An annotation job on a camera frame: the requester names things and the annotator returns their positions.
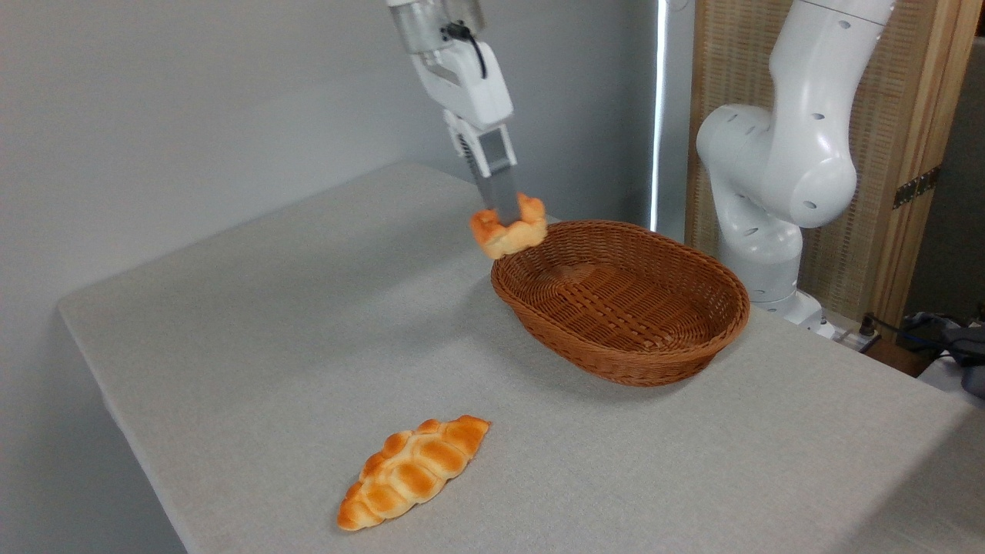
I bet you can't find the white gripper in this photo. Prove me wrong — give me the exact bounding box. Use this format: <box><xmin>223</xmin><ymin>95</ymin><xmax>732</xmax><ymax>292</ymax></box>
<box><xmin>408</xmin><ymin>37</ymin><xmax>526</xmax><ymax>225</ymax></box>

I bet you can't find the round orange bread roll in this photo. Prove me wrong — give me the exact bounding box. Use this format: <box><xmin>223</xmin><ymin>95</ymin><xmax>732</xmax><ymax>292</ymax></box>
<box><xmin>469</xmin><ymin>192</ymin><xmax>549</xmax><ymax>260</ymax></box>

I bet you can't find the brown oval wicker basket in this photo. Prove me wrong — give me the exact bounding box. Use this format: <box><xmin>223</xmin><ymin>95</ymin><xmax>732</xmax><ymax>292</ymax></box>
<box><xmin>491</xmin><ymin>220</ymin><xmax>751</xmax><ymax>388</ymax></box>

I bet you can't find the long braided bread loaf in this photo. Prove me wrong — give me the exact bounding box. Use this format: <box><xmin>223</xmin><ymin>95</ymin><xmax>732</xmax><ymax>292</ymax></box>
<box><xmin>337</xmin><ymin>415</ymin><xmax>491</xmax><ymax>532</ymax></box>

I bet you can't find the grey tablecloth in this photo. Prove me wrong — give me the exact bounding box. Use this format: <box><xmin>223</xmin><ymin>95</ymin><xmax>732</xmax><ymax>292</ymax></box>
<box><xmin>58</xmin><ymin>161</ymin><xmax>985</xmax><ymax>554</ymax></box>

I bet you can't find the dark metal screen hinge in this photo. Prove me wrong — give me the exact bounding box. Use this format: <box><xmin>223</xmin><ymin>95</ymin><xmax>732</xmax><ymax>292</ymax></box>
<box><xmin>893</xmin><ymin>165</ymin><xmax>942</xmax><ymax>210</ymax></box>

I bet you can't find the wooden rattan folding screen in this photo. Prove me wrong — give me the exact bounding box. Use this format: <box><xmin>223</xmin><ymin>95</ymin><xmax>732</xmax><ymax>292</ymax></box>
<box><xmin>685</xmin><ymin>0</ymin><xmax>985</xmax><ymax>325</ymax></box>

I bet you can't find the dark grey bag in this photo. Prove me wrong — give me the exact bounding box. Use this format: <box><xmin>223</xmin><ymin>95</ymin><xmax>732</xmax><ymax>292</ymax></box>
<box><xmin>945</xmin><ymin>326</ymin><xmax>985</xmax><ymax>399</ymax></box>

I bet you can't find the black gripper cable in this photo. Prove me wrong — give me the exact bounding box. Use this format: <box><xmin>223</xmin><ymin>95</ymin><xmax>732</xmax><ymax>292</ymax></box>
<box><xmin>444</xmin><ymin>22</ymin><xmax>489</xmax><ymax>80</ymax></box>

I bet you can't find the black and blue cable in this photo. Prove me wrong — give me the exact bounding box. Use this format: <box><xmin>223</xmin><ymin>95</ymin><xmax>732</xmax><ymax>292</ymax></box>
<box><xmin>877</xmin><ymin>311</ymin><xmax>985</xmax><ymax>356</ymax></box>

